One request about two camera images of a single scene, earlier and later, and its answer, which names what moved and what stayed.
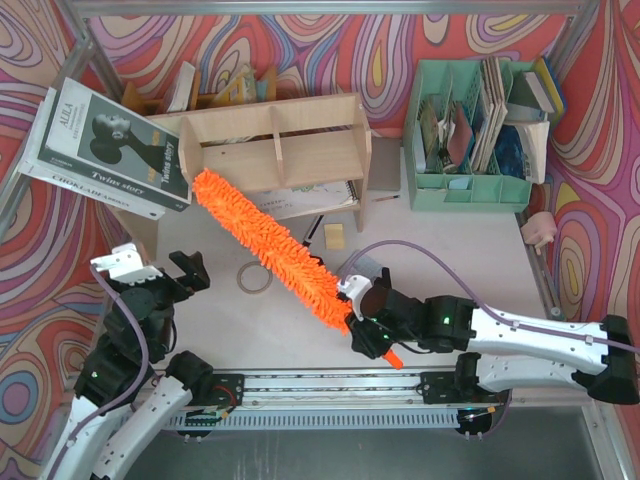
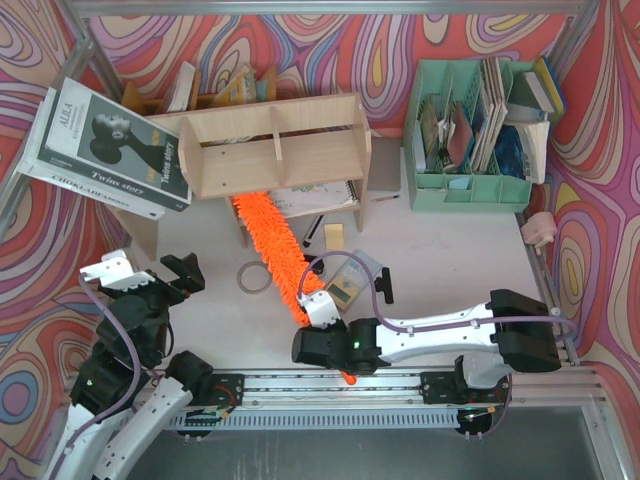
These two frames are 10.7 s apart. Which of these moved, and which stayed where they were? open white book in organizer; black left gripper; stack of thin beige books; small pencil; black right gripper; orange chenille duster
Moved: orange chenille duster; black right gripper
Stayed: small pencil; stack of thin beige books; black left gripper; open white book in organizer
